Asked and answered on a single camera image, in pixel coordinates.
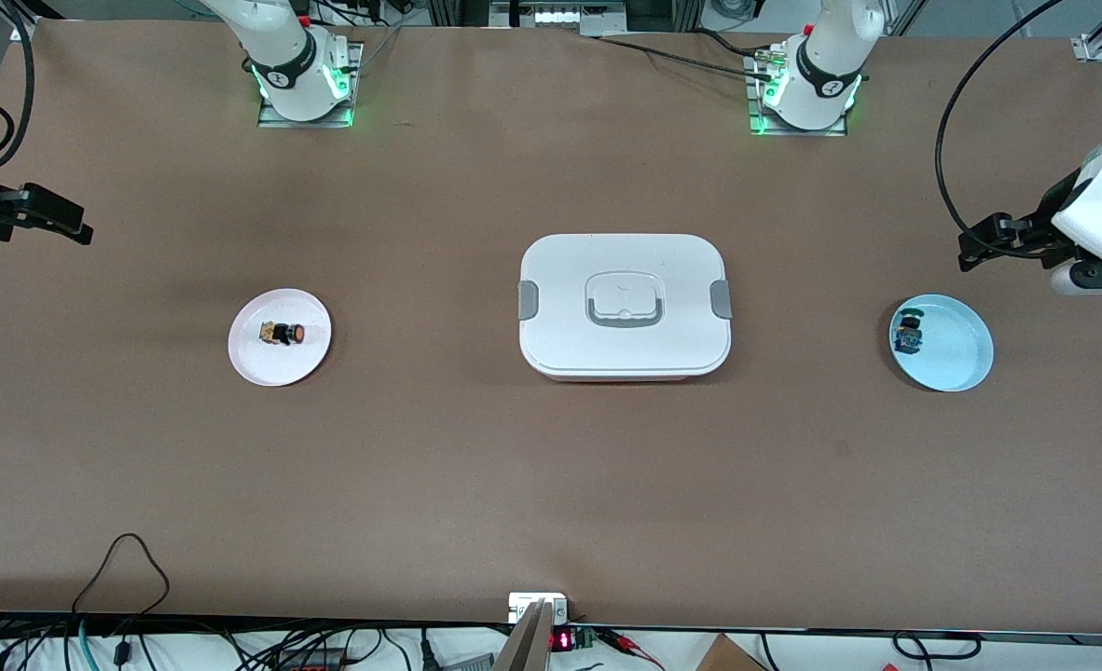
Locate white lunch box grey clips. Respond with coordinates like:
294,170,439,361
517,233,733,383

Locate light blue round plate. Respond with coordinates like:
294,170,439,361
888,294,995,393

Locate pink round plate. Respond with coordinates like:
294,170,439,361
227,288,334,388

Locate brown cardboard piece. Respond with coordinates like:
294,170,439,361
696,634,768,671

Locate red clip leads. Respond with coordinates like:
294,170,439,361
602,629,666,670

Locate grey metal bar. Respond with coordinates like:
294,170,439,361
493,599,554,671

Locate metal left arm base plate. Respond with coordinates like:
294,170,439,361
747,51,848,138

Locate thin black looped cable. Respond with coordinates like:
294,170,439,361
71,533,172,616

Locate black cable to base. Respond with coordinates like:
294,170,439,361
588,34,778,83

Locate black cable coil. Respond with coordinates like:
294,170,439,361
891,631,983,661

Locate black table edge rail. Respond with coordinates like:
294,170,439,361
0,610,1102,650

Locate small white mount block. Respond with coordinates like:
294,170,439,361
508,593,569,625

